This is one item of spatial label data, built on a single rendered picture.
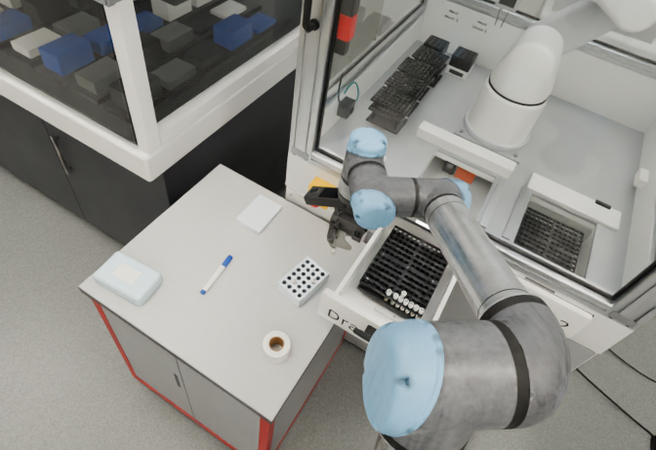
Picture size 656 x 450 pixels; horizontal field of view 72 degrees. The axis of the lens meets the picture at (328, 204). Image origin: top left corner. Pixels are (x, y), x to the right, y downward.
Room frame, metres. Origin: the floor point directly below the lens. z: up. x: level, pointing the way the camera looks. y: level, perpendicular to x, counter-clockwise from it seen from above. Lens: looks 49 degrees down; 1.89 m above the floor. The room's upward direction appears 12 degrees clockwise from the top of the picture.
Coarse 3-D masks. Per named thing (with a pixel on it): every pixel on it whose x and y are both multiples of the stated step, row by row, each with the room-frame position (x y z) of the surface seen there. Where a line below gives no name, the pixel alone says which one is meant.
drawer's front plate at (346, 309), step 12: (324, 300) 0.56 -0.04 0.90; (336, 300) 0.55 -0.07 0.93; (324, 312) 0.55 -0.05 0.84; (336, 312) 0.54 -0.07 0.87; (348, 312) 0.53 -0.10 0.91; (360, 312) 0.53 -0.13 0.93; (336, 324) 0.54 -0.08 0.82; (348, 324) 0.53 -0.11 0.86; (360, 324) 0.52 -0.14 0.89; (372, 324) 0.51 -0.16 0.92
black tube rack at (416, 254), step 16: (400, 240) 0.79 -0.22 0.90; (416, 240) 0.80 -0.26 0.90; (384, 256) 0.72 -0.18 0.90; (400, 256) 0.73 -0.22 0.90; (416, 256) 0.75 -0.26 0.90; (432, 256) 0.75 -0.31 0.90; (368, 272) 0.66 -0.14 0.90; (384, 272) 0.67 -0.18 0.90; (400, 272) 0.68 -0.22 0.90; (416, 272) 0.69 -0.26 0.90; (432, 272) 0.72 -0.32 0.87; (368, 288) 0.63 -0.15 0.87; (400, 288) 0.65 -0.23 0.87; (416, 288) 0.64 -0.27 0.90; (432, 288) 0.65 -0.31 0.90; (384, 304) 0.60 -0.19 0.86; (416, 304) 0.62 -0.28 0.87
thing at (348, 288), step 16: (400, 224) 0.86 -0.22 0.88; (384, 240) 0.82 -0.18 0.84; (432, 240) 0.83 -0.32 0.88; (368, 256) 0.76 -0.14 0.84; (352, 272) 0.65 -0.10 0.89; (448, 272) 0.76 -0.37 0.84; (352, 288) 0.64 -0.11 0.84; (448, 288) 0.67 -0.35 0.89; (368, 304) 0.61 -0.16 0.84; (432, 304) 0.65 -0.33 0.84; (384, 320) 0.57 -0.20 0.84
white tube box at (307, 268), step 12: (300, 264) 0.71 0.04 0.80; (312, 264) 0.72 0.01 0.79; (288, 276) 0.67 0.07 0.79; (300, 276) 0.67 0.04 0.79; (312, 276) 0.68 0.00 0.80; (324, 276) 0.69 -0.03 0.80; (276, 288) 0.64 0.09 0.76; (288, 288) 0.64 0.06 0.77; (300, 288) 0.65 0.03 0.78; (312, 288) 0.64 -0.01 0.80; (300, 300) 0.60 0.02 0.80
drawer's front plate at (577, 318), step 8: (520, 280) 0.71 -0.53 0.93; (528, 288) 0.70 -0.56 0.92; (536, 288) 0.70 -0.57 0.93; (544, 296) 0.68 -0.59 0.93; (552, 296) 0.68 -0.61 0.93; (552, 304) 0.67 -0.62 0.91; (560, 304) 0.67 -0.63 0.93; (568, 304) 0.67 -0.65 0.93; (560, 312) 0.66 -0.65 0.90; (568, 312) 0.65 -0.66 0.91; (576, 312) 0.65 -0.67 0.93; (584, 312) 0.65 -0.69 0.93; (568, 320) 0.65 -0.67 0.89; (576, 320) 0.64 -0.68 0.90; (584, 320) 0.64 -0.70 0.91; (568, 328) 0.64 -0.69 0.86; (576, 328) 0.64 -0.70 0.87; (568, 336) 0.64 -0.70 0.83
